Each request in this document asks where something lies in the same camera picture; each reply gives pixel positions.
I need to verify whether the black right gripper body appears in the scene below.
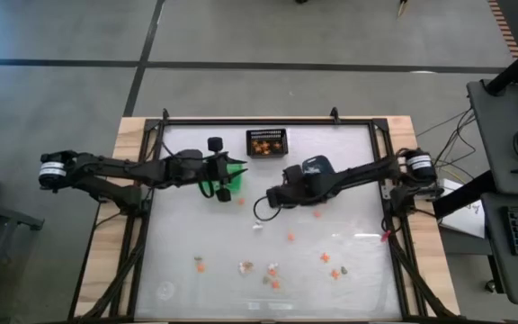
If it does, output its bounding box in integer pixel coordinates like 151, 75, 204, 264
265, 165, 308, 209

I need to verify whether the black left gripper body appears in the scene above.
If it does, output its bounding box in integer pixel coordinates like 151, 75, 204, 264
204, 136, 232, 203

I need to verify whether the green plastic basket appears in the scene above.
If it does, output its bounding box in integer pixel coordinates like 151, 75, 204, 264
199, 161, 246, 195

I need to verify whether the black plastic basket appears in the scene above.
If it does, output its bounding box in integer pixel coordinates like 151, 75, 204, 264
245, 128, 290, 158

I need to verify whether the teal plastic bin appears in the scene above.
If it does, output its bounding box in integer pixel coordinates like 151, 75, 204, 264
302, 155, 335, 176

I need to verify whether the black control box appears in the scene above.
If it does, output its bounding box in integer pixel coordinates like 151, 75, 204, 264
433, 169, 498, 221

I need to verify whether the white paper sheet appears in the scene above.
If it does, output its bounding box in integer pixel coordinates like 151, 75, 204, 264
441, 178, 486, 239

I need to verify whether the grey desk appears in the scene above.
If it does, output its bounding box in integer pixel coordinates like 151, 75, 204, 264
465, 78, 518, 307

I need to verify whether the black monitor pole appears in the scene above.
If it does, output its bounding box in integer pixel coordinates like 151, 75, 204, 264
483, 33, 518, 96

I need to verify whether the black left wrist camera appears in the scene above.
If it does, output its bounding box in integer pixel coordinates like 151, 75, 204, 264
168, 148, 206, 185

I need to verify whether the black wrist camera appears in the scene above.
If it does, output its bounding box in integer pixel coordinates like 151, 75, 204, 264
168, 148, 206, 185
306, 170, 336, 199

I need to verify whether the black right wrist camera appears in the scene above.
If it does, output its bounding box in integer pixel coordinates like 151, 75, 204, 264
306, 170, 336, 199

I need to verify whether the black right camera cable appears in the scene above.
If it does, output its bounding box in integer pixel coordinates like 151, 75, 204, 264
253, 197, 282, 222

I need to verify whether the black floor cable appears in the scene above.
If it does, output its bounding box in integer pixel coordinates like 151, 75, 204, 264
415, 107, 478, 181

